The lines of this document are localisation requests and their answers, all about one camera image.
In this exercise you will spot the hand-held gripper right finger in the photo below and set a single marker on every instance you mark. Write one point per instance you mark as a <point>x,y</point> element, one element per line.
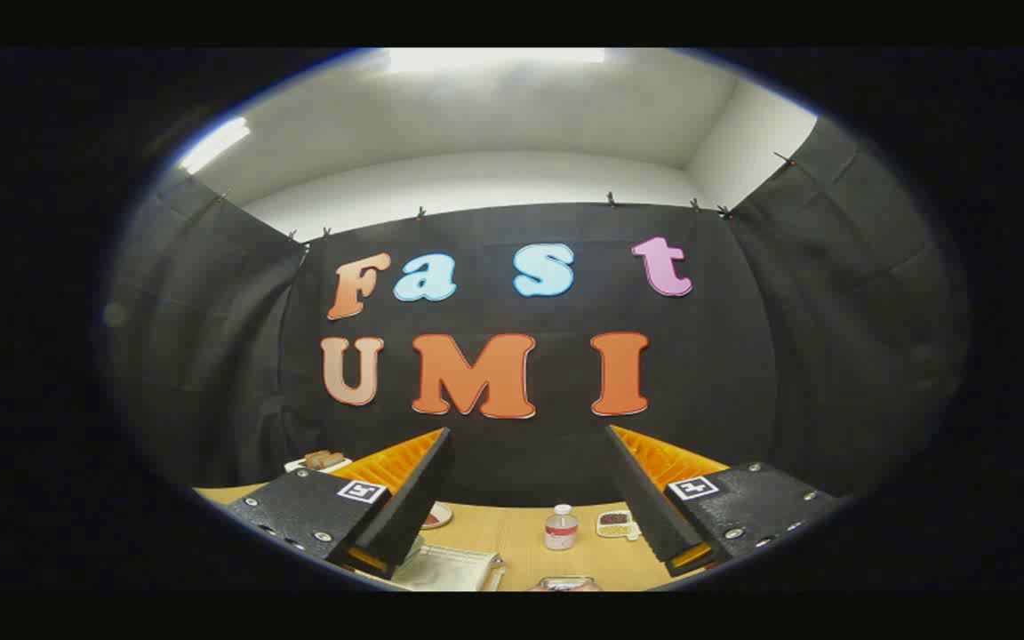
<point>645,507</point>

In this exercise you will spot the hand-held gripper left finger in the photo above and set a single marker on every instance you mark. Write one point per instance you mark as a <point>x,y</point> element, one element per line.
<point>419,516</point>

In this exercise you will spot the beige plate with meat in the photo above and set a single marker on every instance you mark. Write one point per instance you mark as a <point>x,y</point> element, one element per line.
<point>439,517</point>

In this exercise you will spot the white divided dish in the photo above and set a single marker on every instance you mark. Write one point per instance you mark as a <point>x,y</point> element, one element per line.
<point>617,524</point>

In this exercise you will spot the red-brown meat piece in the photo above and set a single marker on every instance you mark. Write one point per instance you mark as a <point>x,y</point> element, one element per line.
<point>436,516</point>

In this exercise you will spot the dark red beans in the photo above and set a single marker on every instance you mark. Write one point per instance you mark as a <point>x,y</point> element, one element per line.
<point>614,517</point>

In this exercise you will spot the yellow beans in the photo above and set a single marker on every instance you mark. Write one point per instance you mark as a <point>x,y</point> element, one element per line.
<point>619,531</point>

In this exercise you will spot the clear bottle with red label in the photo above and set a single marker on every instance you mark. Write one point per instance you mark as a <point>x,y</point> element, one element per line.
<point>561,531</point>

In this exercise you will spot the brown bread slices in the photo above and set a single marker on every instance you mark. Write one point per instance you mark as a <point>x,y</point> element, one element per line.
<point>324,459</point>

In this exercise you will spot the black backdrop cloth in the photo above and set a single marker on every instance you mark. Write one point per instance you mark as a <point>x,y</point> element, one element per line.
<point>521,449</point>

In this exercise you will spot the white toaster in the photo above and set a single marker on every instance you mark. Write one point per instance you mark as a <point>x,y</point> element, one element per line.
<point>299,465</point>

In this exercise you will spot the ceiling light panel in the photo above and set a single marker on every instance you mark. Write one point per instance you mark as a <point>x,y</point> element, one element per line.
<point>214,144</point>
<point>494,59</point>

